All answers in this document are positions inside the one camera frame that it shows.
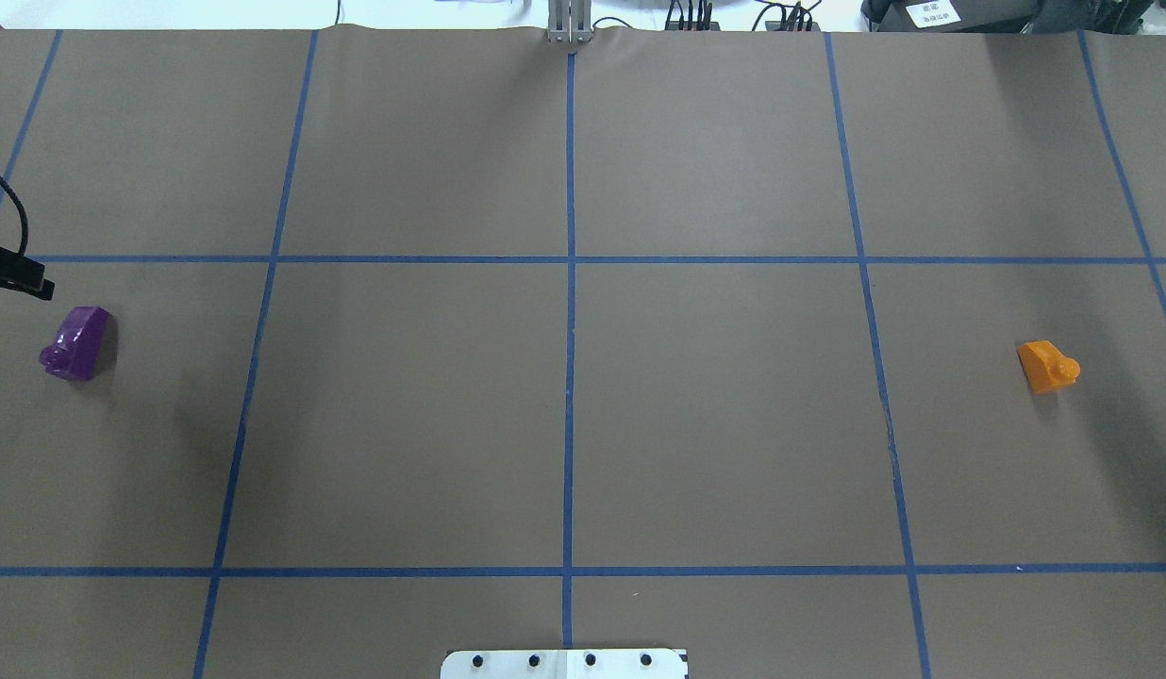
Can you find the orange trapezoid block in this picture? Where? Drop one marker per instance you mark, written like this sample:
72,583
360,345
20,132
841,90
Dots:
1046,368

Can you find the purple trapezoid block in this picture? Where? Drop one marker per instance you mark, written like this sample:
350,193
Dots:
72,356

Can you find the aluminium frame post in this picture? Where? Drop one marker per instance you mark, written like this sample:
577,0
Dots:
569,21

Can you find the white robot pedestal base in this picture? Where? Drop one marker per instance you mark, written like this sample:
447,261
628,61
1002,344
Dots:
567,663

